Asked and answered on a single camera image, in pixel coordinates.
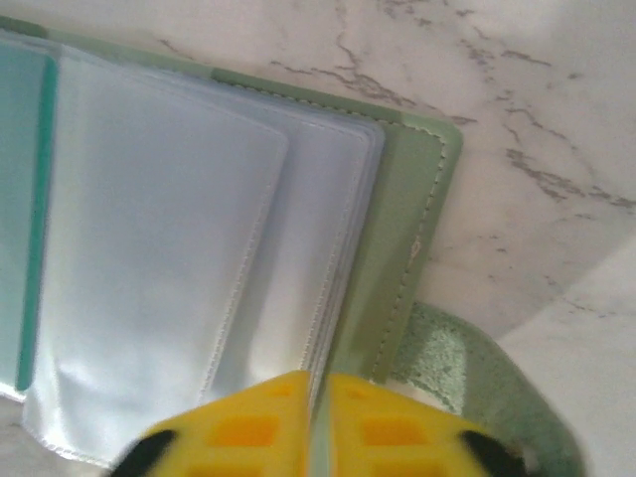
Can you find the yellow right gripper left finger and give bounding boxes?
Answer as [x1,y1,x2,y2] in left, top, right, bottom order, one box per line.
[113,370,317,477]

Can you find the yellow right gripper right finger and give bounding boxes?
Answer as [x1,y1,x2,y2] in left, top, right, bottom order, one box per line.
[315,373,538,477]

